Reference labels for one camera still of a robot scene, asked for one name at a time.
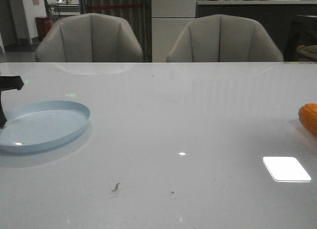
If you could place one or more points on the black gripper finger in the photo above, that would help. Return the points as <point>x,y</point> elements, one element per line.
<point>11,83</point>
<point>3,119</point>

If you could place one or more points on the red barrier tape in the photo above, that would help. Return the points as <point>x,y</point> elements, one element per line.
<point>106,7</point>

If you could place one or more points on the grey armchair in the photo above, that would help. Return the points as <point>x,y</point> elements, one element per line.
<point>224,38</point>
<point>90,37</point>

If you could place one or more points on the grey left armchair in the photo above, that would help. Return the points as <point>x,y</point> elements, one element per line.
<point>90,37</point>

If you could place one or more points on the grey right armchair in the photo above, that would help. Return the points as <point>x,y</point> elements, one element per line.
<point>224,38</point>

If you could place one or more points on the orange corn cob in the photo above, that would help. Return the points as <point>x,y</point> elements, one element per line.
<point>308,117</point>

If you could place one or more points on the white cabinet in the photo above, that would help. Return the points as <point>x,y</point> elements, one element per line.
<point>169,17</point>

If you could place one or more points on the grey counter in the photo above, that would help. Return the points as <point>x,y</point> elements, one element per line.
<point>290,23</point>

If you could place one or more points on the light blue plate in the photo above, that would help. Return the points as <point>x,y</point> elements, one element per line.
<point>43,125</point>

